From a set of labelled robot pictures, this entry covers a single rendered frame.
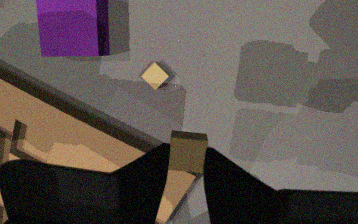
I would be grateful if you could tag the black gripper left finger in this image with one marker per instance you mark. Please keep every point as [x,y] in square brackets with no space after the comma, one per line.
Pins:
[131,194]

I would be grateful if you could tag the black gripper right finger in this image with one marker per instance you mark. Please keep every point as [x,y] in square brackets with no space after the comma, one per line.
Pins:
[234,196]

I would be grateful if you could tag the purple cube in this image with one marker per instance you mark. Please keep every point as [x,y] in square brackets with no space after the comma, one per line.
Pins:
[73,27]

